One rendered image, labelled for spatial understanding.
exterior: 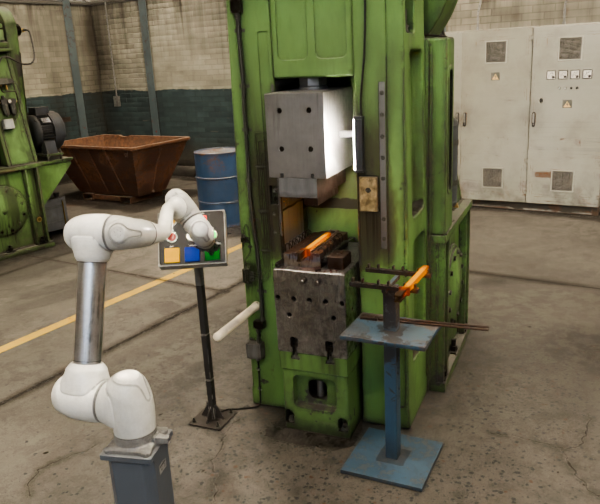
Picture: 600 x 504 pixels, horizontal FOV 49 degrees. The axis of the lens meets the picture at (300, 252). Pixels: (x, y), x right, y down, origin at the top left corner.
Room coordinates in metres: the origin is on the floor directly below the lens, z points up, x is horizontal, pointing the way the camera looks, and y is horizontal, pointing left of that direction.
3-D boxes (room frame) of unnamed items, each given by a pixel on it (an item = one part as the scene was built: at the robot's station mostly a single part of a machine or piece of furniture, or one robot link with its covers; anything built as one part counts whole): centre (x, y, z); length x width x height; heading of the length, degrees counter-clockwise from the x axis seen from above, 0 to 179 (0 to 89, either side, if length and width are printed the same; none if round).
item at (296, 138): (3.32, -0.13, 1.56); 0.42 x 0.39 x 0.40; 156
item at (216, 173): (7.93, 0.92, 0.44); 0.59 x 0.59 x 0.88
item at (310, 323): (3.33, -0.14, 0.69); 0.56 x 0.38 x 0.45; 156
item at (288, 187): (3.34, -0.09, 1.32); 0.42 x 0.20 x 0.10; 156
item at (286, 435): (3.11, 0.01, 0.01); 0.58 x 0.39 x 0.01; 66
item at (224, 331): (3.20, 0.35, 0.62); 0.44 x 0.05 x 0.05; 156
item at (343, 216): (3.62, -0.26, 1.37); 0.41 x 0.10 x 0.91; 66
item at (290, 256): (3.34, -0.09, 0.96); 0.42 x 0.20 x 0.09; 156
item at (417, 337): (2.83, -0.40, 0.69); 0.40 x 0.30 x 0.02; 63
